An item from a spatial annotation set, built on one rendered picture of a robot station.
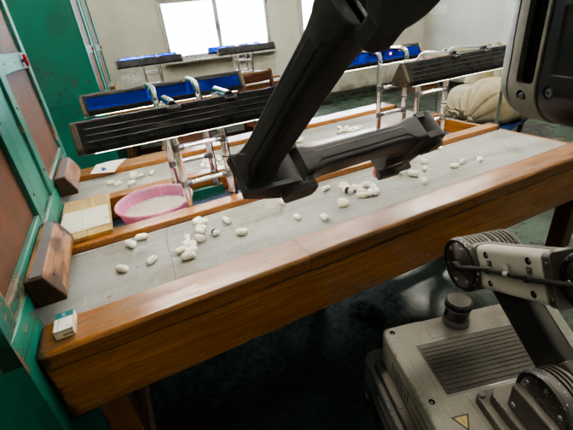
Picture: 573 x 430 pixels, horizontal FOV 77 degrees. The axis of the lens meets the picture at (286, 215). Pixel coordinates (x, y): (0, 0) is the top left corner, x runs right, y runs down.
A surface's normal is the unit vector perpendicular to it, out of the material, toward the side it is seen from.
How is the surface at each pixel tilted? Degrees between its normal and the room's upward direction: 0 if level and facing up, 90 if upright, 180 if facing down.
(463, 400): 0
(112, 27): 90
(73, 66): 90
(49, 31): 90
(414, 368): 1
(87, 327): 0
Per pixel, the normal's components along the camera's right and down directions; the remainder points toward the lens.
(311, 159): 0.28, -0.41
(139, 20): 0.33, 0.40
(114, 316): -0.10, -0.88
